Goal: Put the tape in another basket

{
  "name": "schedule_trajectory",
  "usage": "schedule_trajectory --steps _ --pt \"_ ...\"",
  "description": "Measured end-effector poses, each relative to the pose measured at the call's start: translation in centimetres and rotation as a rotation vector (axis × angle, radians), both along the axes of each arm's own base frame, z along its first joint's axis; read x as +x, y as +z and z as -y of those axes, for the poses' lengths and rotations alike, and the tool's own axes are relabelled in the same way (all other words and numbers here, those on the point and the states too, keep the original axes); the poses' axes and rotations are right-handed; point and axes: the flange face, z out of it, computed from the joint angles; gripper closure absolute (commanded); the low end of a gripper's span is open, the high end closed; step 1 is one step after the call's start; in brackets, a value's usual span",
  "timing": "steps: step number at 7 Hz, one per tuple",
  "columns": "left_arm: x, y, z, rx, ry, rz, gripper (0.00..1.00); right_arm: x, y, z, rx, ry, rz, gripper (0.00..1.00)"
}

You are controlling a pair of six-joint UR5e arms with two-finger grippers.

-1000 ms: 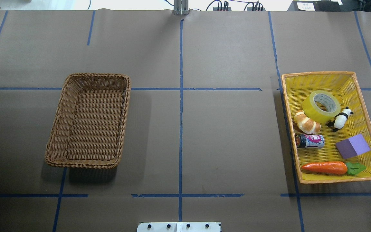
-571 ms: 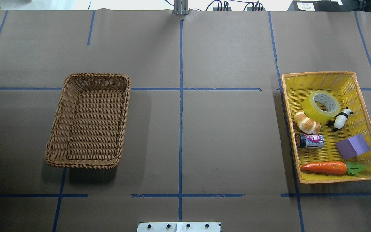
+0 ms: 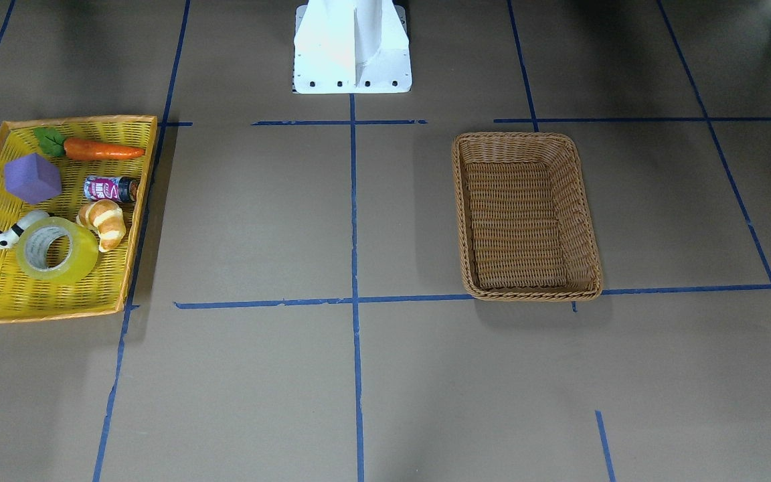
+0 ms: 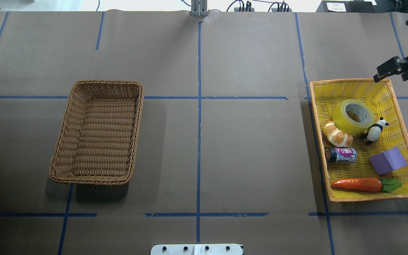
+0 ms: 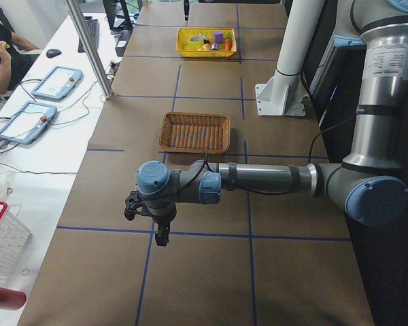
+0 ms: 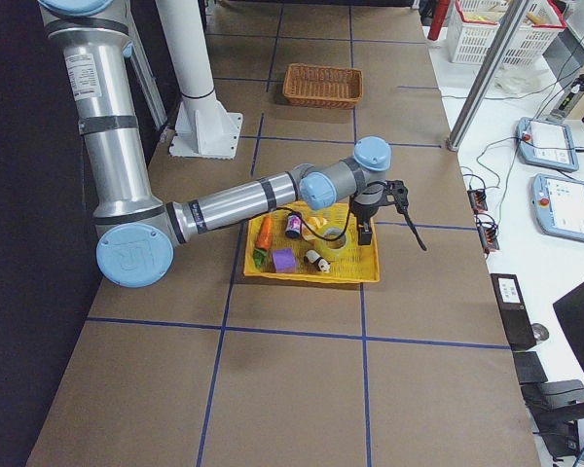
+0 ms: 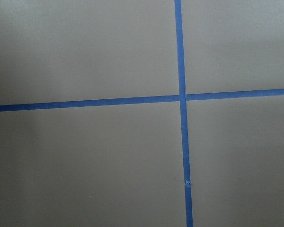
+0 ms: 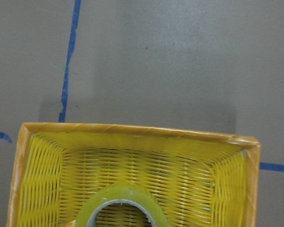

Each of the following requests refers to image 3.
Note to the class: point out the yellow tape roll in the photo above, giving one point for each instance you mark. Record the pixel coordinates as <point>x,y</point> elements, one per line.
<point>56,250</point>

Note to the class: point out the yellow wicker basket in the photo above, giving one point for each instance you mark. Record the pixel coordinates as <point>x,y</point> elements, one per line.
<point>106,289</point>

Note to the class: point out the brown wicker basket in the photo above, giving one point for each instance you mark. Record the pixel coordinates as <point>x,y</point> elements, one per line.
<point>525,231</point>

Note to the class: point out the toy panda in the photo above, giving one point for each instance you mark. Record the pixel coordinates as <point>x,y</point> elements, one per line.
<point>10,238</point>

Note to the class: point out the purple foam block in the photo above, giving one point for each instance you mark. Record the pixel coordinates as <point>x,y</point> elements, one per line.
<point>32,178</point>

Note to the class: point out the orange toy carrot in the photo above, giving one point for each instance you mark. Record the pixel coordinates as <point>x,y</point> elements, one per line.
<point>54,144</point>

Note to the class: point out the toy croissant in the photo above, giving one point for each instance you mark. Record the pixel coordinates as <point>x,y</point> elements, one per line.
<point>106,219</point>

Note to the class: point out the small purple can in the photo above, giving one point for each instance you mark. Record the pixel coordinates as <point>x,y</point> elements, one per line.
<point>122,190</point>

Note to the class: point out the white pole with base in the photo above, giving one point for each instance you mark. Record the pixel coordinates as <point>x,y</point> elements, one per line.
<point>352,47</point>

